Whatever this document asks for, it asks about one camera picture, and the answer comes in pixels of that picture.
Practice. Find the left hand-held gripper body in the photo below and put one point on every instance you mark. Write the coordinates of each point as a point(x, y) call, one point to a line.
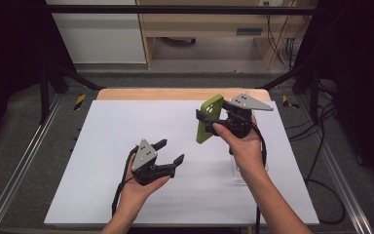
point(144, 159)

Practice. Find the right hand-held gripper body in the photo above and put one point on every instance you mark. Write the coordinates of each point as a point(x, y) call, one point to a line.
point(240, 122)

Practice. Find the green phone case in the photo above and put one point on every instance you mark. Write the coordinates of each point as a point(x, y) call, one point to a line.
point(211, 105)

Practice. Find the person's right hand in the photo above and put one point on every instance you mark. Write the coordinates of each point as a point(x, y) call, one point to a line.
point(246, 152)

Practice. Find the person's left hand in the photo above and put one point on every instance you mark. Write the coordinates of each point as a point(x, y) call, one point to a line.
point(136, 198)

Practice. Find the white table board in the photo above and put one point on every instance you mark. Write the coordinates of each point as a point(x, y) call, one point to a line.
point(104, 146)

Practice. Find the yellow black tape strip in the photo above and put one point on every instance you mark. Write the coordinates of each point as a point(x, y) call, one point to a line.
point(80, 102)
point(286, 101)

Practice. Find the wooden table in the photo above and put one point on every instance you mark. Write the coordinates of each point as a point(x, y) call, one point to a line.
point(149, 94)

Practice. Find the light wooden desk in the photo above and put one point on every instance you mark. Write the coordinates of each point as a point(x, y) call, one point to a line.
point(207, 26)

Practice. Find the white cabinet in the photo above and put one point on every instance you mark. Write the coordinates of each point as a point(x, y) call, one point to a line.
point(100, 35)

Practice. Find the black curtain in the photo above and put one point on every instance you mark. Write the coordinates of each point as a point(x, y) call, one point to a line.
point(360, 65)
point(9, 48)

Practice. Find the black frame stand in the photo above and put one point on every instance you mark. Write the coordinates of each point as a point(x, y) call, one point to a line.
point(44, 94)
point(314, 94)

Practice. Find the black horizontal frame bar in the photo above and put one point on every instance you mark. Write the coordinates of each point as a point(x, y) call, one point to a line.
point(175, 9)

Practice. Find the aluminium floor rail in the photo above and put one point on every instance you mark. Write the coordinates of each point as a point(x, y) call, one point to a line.
point(344, 182)
point(19, 169)

